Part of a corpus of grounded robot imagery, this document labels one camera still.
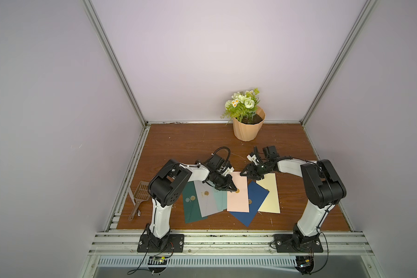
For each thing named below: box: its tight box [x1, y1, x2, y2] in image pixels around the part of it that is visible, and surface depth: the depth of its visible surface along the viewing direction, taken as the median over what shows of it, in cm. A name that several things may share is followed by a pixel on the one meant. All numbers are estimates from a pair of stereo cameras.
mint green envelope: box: [213, 188, 228, 212], surface depth 87 cm
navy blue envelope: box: [228, 180, 270, 228], surface depth 87 cm
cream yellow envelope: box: [255, 172, 281, 214], surface depth 88 cm
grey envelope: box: [193, 180, 223, 218], surface depth 87 cm
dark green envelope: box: [182, 180, 208, 224], surface depth 85 cm
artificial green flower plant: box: [220, 88, 261, 125], surface depth 89 cm
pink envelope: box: [227, 171, 250, 213], surface depth 87 cm
